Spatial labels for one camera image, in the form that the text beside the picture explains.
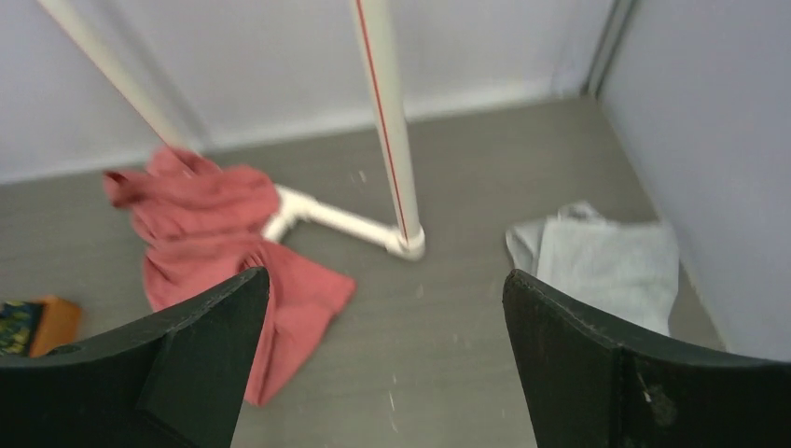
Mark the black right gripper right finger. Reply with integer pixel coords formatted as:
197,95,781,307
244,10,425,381
503,270,790,447

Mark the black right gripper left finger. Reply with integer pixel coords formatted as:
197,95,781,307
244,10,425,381
1,268,270,447

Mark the white PVC pipe frame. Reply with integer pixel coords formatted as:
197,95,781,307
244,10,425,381
39,1,426,260

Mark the grey cloth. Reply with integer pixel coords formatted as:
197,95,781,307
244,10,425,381
505,202,680,336

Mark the orange compartment tray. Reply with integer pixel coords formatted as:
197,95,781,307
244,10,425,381
29,295,82,357

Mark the red cloth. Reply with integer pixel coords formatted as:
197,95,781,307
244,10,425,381
103,147,356,406

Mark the rolled green tie in tray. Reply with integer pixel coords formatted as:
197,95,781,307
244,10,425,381
1,301,44,357

